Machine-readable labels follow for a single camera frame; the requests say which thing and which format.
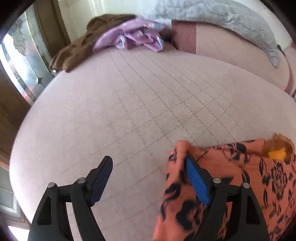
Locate stained glass wooden door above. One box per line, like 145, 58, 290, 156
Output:
1, 1, 70, 164

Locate black sunglasses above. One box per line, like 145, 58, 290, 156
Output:
277, 45, 286, 58

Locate pink quilted sofa bed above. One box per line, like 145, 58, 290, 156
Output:
9, 19, 296, 241

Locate orange floral black-print blouse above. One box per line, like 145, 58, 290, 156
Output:
152, 134, 295, 240

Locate purple floral garment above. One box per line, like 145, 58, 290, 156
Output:
93, 17, 166, 52

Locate brown garment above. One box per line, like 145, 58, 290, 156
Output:
49, 14, 136, 72

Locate grey quilted blanket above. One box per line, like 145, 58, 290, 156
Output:
145, 0, 280, 68

